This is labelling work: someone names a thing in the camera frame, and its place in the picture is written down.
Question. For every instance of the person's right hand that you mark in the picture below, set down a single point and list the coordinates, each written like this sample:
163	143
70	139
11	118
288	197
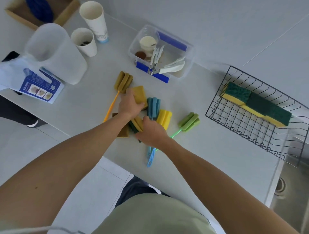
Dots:
153	133

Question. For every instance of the person's left hand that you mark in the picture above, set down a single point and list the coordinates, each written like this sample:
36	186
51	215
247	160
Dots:
128	104

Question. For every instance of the person's right thumb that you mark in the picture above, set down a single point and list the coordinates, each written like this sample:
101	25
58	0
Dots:
146	120

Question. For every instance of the person's left thumb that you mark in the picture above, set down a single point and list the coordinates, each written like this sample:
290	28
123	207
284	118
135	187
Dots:
139	108

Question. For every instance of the brownish yellow sponge pad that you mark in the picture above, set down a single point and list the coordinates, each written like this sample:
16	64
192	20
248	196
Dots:
140	95

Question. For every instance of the person's right forearm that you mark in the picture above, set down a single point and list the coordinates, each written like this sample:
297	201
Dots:
217	188

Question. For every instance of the person's left forearm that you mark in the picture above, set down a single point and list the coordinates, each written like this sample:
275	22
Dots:
60	168

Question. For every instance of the blue sponge brush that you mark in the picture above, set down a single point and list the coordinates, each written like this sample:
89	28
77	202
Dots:
153	106

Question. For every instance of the yellow sponge brush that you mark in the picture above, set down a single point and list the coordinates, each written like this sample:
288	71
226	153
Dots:
164	118

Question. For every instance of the brown flat sponge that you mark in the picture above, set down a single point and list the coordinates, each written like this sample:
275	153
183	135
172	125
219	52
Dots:
123	131

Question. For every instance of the green sponge brush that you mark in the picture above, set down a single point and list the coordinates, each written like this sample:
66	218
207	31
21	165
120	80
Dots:
189	121

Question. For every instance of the metal tongs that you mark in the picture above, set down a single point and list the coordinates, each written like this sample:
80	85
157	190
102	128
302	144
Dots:
152	65

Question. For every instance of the white plastic utensil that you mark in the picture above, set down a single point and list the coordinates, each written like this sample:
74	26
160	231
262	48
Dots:
175	61
172	68

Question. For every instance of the brown round disc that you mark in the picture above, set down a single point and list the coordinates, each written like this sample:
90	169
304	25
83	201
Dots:
140	55

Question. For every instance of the clear container with blue latches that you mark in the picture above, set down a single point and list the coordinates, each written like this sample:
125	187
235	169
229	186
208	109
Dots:
173	53

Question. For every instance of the small cream cup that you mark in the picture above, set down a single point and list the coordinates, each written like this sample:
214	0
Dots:
147	43

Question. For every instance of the person's dark trousers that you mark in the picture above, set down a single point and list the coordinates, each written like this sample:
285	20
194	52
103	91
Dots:
134	188

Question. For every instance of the person's white shoe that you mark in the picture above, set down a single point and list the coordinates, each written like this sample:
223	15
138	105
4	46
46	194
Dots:
155	189

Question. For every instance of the short white paper cup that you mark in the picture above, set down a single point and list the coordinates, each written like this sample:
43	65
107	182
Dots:
89	49

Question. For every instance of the translucent plastic pitcher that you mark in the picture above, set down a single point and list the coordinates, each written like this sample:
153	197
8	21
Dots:
62	65

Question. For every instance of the tall white paper cup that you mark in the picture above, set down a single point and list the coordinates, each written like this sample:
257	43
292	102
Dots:
95	24

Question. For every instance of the green and yellow scouring sponge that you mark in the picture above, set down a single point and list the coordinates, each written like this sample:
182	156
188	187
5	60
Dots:
277	114
237	92
259	103

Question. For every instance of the person's light green shirt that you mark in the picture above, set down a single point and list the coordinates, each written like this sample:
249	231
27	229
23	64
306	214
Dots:
149	217

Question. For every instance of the wooden tray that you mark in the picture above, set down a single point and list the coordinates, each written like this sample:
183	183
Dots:
65	14

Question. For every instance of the white plastic bag blue label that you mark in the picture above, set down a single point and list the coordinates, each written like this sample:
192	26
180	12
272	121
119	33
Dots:
14	72

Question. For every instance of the black phone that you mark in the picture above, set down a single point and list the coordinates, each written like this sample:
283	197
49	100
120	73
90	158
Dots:
10	55

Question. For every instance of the dark blue scrubber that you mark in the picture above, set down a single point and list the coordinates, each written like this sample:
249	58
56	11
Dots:
39	9

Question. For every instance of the sink drain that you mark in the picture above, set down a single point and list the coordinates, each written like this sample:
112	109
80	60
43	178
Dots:
280	186

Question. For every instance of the stainless steel sink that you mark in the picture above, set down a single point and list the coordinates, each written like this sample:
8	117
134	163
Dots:
292	192

